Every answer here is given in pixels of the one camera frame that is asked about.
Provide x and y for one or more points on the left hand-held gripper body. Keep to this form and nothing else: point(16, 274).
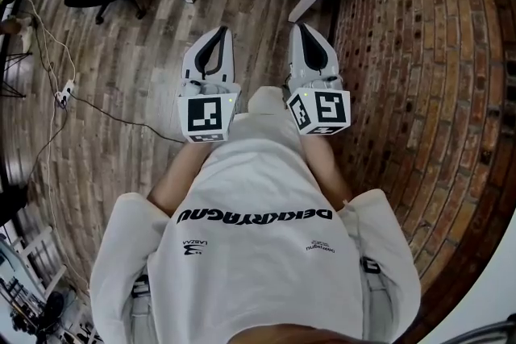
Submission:
point(203, 113)

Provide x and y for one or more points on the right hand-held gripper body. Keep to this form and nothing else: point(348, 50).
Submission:
point(330, 110)

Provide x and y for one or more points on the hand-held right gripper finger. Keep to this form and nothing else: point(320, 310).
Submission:
point(296, 60)
point(328, 64)

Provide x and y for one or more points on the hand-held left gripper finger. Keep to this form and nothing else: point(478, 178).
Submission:
point(191, 64)
point(230, 64)

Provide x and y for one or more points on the person's left forearm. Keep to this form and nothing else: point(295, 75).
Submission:
point(177, 181)

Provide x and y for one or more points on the person's right forearm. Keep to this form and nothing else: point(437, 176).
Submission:
point(326, 173)

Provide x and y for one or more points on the person's white printed shirt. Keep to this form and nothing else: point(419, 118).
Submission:
point(258, 181)

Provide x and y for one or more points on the white power strip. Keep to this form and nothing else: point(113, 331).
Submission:
point(65, 90)

